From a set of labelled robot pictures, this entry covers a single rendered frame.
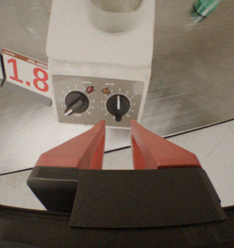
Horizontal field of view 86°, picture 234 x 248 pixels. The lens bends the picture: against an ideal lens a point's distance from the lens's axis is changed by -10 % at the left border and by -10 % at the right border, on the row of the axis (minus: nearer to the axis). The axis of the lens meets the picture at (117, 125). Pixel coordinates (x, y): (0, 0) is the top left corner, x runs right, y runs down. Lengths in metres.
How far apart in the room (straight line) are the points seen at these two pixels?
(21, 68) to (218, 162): 0.40
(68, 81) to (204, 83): 0.24
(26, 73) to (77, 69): 0.10
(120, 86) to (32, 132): 0.17
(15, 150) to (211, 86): 0.38
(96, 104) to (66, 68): 0.06
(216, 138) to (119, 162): 0.20
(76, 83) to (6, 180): 0.24
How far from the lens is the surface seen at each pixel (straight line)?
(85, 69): 0.18
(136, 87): 0.19
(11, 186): 0.34
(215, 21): 0.37
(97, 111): 0.20
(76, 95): 0.19
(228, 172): 0.37
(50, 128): 0.26
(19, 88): 0.28
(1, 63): 0.32
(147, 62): 0.17
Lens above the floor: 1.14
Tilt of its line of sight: 84 degrees down
